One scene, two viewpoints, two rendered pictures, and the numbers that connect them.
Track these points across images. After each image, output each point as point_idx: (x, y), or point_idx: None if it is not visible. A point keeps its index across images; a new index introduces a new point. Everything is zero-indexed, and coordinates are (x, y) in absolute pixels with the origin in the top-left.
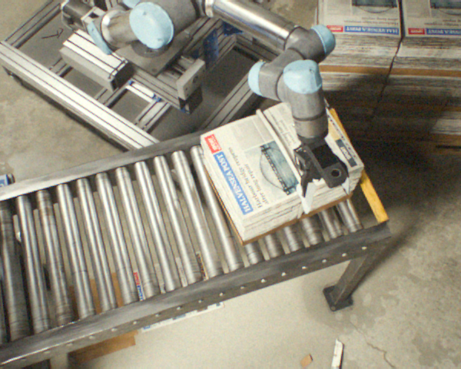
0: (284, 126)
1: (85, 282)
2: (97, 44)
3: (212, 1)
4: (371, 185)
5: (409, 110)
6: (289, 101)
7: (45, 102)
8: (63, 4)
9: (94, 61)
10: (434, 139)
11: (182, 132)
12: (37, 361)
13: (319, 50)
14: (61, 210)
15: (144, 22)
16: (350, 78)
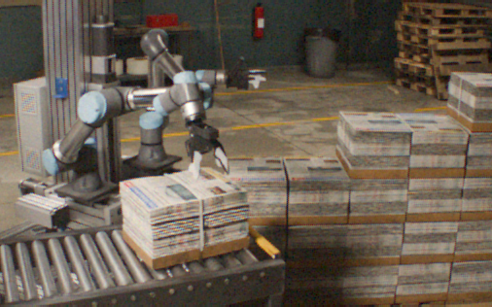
0: (185, 179)
1: (15, 287)
2: (48, 167)
3: (133, 93)
4: (264, 239)
5: (315, 268)
6: (177, 95)
7: None
8: (21, 180)
9: (40, 205)
10: (348, 306)
11: None
12: None
13: (199, 88)
14: (2, 255)
15: (87, 101)
16: (256, 230)
